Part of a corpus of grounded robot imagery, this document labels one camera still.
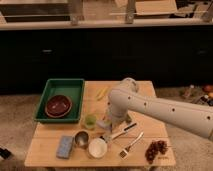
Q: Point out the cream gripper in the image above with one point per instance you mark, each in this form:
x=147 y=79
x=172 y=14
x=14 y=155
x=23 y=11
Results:
x=115 y=121

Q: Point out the light blue towel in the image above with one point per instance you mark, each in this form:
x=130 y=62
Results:
x=103 y=124

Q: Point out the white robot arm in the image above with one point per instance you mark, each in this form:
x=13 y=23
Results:
x=124 y=97

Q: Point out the green plastic cup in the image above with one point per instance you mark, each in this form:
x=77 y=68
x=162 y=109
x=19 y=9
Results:
x=89 y=121

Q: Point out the white measuring cup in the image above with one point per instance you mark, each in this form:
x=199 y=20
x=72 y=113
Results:
x=98 y=147

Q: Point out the metal cup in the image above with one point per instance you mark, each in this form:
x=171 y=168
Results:
x=81 y=139

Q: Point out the yellow banana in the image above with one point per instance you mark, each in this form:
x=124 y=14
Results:
x=102 y=93

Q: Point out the wooden table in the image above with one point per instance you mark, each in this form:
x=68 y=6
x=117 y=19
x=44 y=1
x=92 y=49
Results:
x=42 y=151

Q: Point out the silver fork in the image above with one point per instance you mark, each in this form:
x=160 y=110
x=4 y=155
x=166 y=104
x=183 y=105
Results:
x=126 y=150

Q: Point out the dark red grapes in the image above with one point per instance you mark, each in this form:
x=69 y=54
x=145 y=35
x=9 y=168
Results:
x=154 y=148

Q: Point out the green plastic tray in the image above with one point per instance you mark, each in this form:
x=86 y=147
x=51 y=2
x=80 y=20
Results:
x=73 y=88

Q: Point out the dark red bowl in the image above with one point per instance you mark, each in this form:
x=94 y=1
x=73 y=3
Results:
x=58 y=106

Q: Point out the blue sponge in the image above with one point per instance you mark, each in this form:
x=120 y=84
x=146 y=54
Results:
x=65 y=147

